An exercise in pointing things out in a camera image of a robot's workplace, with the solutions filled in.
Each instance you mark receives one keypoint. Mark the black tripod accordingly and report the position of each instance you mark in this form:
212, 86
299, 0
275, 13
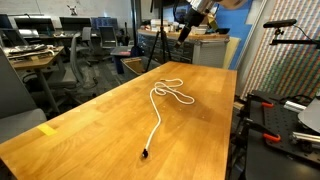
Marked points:
162, 20

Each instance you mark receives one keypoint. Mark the colourful patterned panel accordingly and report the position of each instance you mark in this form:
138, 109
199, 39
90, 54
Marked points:
290, 66

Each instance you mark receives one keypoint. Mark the blue board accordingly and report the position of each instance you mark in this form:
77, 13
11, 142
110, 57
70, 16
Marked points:
233, 20

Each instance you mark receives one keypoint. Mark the black stereo camera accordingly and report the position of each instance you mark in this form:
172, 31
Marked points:
280, 23

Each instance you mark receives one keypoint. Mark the white plastic tub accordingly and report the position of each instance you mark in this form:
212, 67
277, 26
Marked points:
201, 30

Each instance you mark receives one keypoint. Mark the large grey office chair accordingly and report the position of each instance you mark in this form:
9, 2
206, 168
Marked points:
13, 100

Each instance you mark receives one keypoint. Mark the grey drawer cabinet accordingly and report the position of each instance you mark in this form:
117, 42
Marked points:
206, 50

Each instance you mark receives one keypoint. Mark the long silver aluminium extrusion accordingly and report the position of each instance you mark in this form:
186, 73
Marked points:
306, 137

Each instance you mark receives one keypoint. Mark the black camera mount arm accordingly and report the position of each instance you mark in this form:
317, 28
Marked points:
293, 42

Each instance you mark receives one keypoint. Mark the grey bin with cardboard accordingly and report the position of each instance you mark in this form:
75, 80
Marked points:
133, 66

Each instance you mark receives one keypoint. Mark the yellow wrist camera box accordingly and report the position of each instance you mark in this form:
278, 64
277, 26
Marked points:
212, 22

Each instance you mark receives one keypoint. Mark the yellow foam board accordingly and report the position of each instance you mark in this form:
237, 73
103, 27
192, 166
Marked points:
231, 50

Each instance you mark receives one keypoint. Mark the small drone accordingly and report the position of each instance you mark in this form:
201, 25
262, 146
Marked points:
72, 10

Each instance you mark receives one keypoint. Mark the black monitor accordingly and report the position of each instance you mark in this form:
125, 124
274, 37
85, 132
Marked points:
33, 24
75, 23

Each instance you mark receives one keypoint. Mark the white machine with green light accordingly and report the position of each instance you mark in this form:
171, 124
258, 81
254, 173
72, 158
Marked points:
276, 160

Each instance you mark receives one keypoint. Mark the white box stack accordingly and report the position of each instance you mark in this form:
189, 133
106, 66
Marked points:
156, 25

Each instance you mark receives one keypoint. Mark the wooden office desk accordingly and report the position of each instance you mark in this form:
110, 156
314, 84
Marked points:
36, 61

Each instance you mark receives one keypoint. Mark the black bowl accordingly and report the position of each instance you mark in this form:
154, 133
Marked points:
222, 30

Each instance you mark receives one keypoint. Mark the blue bin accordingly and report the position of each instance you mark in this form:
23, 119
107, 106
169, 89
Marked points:
117, 61

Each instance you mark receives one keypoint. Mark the yellow tape patch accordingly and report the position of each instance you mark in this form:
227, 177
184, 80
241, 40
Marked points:
46, 129

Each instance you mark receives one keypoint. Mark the grey fabric office chair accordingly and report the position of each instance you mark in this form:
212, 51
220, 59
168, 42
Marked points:
75, 56

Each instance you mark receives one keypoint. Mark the short silver aluminium extrusion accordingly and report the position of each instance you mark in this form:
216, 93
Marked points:
295, 106

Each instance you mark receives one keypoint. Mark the black mesh office chair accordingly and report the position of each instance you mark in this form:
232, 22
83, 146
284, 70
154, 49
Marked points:
108, 36

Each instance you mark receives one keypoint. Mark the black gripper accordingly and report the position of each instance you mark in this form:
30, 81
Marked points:
196, 18

